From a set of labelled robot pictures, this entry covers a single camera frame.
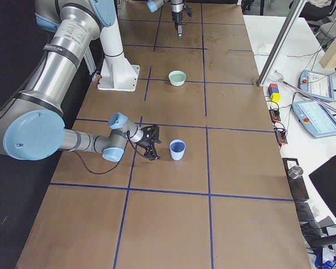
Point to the far teach pendant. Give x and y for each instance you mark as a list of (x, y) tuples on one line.
[(317, 84)]

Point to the near teach pendant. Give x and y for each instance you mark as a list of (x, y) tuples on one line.
[(315, 118)]

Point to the light green bowl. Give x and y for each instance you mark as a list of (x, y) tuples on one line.
[(177, 78)]

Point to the black monitor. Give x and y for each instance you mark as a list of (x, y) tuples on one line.
[(324, 181)]

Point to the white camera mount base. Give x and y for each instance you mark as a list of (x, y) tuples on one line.
[(117, 74)]

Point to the metal cylinder weight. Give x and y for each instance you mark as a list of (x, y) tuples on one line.
[(295, 172)]

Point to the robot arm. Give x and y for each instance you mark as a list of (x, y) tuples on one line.
[(31, 123), (177, 8)]

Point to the blue plastic cup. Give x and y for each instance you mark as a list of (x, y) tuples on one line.
[(177, 149)]

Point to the teach pendant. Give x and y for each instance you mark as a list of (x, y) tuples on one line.
[(315, 118), (317, 84)]

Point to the yellow block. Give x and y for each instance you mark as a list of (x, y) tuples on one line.
[(275, 97)]

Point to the blue block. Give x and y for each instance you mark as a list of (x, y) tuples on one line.
[(273, 91)]

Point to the red block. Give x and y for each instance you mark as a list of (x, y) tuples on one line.
[(273, 87)]

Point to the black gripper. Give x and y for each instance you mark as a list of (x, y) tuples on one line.
[(144, 144), (176, 14)]

